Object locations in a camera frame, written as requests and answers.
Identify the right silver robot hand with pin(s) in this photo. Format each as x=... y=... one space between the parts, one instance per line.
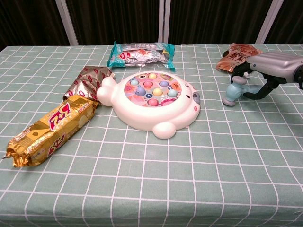
x=272 y=65

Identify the light blue toy hammer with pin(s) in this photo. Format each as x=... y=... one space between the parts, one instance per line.
x=231 y=92

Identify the white fish-shaped toy plate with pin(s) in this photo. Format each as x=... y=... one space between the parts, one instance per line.
x=142 y=118

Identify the brown sauce pouch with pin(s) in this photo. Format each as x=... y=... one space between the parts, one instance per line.
x=233 y=58

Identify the dark pleated partition panel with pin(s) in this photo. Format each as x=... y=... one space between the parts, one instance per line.
x=291 y=21
x=28 y=21
x=113 y=21
x=213 y=21

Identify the teal snack bag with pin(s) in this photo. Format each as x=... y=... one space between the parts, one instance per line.
x=142 y=55

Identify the green checked tablecloth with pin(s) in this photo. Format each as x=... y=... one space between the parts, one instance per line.
x=189 y=177

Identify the silver red-print snack pack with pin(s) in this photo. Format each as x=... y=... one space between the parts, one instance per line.
x=87 y=80

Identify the gold cracker pack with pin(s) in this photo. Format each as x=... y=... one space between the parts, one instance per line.
x=47 y=132

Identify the white double partition frame post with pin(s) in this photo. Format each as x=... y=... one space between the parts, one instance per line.
x=164 y=21

